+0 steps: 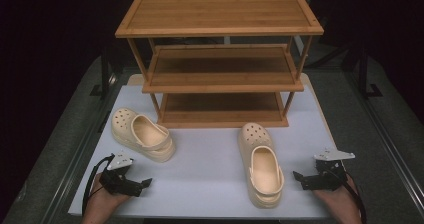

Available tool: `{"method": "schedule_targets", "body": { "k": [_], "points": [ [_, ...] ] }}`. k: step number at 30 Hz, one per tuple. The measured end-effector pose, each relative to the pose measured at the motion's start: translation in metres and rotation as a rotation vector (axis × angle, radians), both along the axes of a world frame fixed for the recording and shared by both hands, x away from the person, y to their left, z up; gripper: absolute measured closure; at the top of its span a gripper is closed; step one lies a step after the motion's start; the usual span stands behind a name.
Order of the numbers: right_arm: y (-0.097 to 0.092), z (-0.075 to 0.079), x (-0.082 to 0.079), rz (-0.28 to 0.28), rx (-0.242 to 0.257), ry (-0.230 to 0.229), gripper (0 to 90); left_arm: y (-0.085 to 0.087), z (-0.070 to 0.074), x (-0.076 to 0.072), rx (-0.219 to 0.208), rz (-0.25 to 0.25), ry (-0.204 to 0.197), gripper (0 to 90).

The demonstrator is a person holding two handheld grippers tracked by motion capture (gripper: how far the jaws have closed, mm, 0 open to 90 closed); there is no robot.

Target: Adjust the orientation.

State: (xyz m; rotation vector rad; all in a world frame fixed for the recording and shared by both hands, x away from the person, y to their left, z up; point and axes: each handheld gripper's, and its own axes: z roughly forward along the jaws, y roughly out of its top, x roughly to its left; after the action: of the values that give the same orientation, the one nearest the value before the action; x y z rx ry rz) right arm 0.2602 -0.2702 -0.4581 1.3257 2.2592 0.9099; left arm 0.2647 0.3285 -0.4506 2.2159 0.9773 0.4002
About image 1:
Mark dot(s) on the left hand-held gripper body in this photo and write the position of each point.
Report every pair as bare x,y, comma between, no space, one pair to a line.
120,180

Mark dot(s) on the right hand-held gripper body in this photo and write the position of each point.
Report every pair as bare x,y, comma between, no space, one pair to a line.
328,177

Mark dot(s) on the cream clog shoe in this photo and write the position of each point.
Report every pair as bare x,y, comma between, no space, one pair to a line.
150,135
265,169

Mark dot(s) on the wooden three-tier shoe rack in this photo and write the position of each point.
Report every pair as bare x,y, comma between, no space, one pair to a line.
220,14

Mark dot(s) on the person's right hand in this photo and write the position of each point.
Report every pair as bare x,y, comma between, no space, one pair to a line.
338,200

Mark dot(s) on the person's left hand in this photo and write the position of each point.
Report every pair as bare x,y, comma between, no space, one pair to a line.
103,200

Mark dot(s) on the white table mat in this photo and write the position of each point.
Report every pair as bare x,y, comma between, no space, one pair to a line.
206,180

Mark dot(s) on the black metal stand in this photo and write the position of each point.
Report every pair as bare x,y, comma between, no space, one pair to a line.
365,74
105,74

